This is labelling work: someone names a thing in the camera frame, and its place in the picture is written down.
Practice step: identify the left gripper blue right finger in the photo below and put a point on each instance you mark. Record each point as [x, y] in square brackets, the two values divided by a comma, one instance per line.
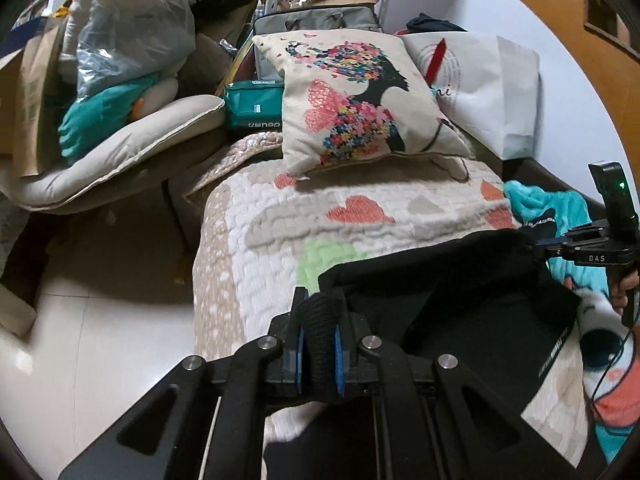
[440, 421]

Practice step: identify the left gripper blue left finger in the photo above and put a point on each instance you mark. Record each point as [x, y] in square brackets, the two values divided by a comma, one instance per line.
[202, 420]

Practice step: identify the black pants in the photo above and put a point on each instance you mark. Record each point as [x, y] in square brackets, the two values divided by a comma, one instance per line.
[487, 298]

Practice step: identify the person's right hand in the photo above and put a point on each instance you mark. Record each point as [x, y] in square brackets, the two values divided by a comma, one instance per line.
[618, 287]

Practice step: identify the teal cartoon fleece blanket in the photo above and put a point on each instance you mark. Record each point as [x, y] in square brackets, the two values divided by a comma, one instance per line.
[588, 403]

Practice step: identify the heart pattern quilted bedspread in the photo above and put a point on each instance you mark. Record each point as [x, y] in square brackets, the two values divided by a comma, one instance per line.
[264, 234]

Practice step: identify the white paper shopping bag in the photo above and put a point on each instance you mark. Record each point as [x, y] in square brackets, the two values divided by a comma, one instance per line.
[486, 85]

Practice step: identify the beige seat cushion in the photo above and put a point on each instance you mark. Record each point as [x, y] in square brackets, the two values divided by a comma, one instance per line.
[173, 125]

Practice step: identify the floral lady print pillow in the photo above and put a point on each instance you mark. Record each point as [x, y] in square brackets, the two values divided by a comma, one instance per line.
[351, 96]

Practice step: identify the teal tissue pack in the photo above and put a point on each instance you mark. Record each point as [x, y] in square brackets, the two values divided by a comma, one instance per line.
[254, 104]

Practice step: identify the teal plush toy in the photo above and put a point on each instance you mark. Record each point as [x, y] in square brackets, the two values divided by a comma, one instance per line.
[90, 121]

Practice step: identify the brown cardboard box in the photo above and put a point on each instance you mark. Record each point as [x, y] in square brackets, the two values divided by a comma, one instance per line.
[31, 101]

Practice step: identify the clear plastic bag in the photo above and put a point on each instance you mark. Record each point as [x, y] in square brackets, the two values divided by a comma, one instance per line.
[109, 42]

